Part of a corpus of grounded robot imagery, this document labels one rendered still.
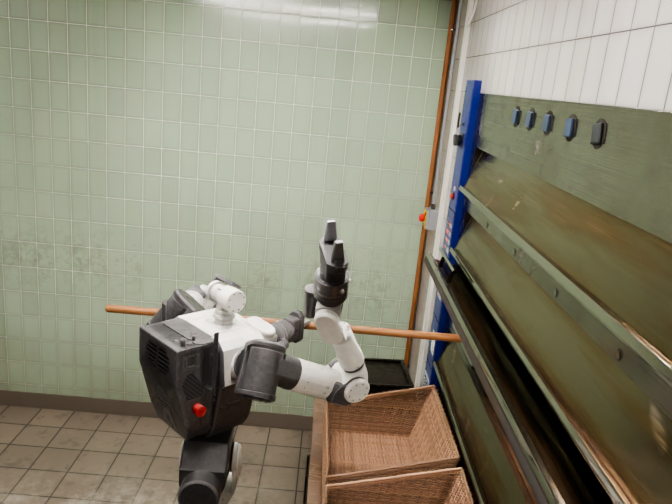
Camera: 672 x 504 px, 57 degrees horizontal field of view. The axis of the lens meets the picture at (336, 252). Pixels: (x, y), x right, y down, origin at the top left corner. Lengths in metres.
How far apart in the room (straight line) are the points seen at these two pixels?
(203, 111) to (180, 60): 0.28
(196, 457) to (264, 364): 0.38
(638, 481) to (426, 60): 2.63
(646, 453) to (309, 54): 2.69
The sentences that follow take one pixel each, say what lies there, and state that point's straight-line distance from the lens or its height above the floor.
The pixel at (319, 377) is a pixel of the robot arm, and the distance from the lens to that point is 1.73.
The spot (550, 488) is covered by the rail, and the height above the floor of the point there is 1.44.
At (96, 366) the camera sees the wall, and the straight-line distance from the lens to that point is 4.08.
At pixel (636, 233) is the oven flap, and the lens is 1.34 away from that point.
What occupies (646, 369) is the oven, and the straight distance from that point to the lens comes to 1.22.
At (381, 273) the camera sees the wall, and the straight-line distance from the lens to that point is 3.60.
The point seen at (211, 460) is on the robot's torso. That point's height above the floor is 1.05.
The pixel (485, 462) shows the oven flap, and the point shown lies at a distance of 2.11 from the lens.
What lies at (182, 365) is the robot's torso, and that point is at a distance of 1.68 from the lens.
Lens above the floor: 2.10
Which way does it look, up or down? 15 degrees down
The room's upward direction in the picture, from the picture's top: 6 degrees clockwise
